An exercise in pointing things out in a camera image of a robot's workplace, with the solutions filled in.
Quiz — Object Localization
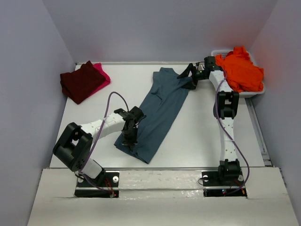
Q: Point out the white plastic basket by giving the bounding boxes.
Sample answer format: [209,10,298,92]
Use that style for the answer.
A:
[211,49,265,98]

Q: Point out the dark red folded t shirt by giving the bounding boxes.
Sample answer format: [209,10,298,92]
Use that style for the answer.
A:
[60,61,104,104]

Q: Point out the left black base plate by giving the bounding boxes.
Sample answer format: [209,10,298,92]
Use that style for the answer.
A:
[74,170,120,198]

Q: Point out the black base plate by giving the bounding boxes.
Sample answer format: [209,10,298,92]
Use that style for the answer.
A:
[198,171,247,197]
[74,170,120,198]

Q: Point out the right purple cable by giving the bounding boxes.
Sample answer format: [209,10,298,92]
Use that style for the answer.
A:
[213,68,250,195]

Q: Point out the pink folded t shirt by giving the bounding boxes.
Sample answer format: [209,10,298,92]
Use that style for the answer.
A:
[90,63,111,96]

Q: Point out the purple cable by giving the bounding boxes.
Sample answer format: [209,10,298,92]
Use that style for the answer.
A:
[213,68,250,195]
[79,91,130,191]

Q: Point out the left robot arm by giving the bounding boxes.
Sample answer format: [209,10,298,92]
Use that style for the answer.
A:
[53,106,146,187]

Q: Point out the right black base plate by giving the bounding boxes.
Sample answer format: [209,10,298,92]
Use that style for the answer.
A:
[198,171,247,197]

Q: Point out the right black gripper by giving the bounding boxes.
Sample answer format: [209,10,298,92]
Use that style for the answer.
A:
[177,64,207,90]

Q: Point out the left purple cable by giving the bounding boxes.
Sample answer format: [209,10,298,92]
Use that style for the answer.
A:
[79,91,130,191]

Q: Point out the orange t shirt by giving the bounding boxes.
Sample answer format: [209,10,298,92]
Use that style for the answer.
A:
[215,46,264,93]

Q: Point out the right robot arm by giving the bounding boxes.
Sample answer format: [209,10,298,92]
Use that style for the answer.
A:
[177,56,241,186]

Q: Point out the teal blue t shirt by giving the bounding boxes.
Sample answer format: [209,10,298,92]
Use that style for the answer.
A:
[114,67,192,164]

